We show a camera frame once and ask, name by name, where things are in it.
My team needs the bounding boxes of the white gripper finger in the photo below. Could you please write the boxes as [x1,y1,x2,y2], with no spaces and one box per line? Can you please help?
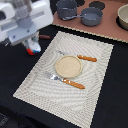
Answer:
[32,37,41,52]
[24,40,32,49]

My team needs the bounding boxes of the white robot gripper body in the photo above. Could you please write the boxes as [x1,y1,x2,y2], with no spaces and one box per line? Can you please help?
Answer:
[0,0,53,45]

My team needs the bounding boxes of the red toy tomato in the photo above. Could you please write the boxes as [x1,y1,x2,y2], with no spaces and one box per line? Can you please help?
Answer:
[26,48,40,55]

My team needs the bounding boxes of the brown toy sausage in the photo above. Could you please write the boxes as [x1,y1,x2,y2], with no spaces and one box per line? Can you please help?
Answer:
[39,35,50,40]

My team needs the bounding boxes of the grey frying pan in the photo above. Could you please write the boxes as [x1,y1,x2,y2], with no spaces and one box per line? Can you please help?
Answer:
[63,7,103,26]

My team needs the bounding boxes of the beige round plate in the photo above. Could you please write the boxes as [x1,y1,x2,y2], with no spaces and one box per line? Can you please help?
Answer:
[55,55,83,78]

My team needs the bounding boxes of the grey cooking pot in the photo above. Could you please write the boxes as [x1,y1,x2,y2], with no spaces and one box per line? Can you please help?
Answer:
[56,0,77,19]

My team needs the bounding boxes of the pink stove board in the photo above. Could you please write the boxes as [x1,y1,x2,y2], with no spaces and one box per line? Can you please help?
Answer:
[53,0,128,43]

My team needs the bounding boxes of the beige woven placemat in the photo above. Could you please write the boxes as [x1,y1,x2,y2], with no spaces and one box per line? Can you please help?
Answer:
[13,31,113,128]

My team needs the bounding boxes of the cream bowl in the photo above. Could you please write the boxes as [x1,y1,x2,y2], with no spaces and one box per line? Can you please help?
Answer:
[118,4,128,30]

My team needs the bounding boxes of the orange handled knife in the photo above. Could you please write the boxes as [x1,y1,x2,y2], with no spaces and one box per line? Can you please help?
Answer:
[55,50,98,63]

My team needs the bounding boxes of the orange handled fork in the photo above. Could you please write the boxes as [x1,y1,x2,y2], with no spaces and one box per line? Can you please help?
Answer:
[44,72,85,89]

